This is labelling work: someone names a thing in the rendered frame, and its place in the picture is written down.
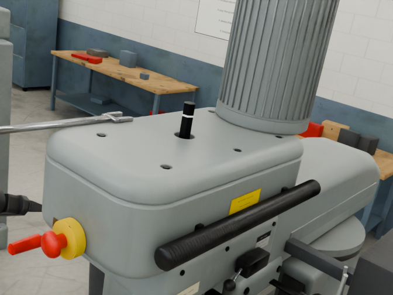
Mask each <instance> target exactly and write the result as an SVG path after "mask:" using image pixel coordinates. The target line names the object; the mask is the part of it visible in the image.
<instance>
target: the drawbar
mask: <svg viewBox="0 0 393 295"><path fill-rule="evenodd" d="M194 110H195V103H194V102H190V101H185V102H184V109H183V113H182V114H184V115H187V116H194ZM192 121H193V118H187V117H185V116H182V120H181V127H180V134H179V138H182V139H189V138H190V134H191V127H192Z"/></svg>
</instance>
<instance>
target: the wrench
mask: <svg viewBox="0 0 393 295"><path fill-rule="evenodd" d="M121 116H122V112H120V111H118V112H107V113H104V114H102V115H101V116H90V117H84V118H73V119H62V120H56V121H45V122H34V123H28V124H17V125H7V126H0V135H3V134H9V133H18V132H27V131H37V130H43V129H53V128H62V127H68V126H77V125H87V124H97V123H102V122H110V121H111V122H113V123H123V122H132V121H133V117H131V116H124V117H121ZM116 117H118V118H116Z"/></svg>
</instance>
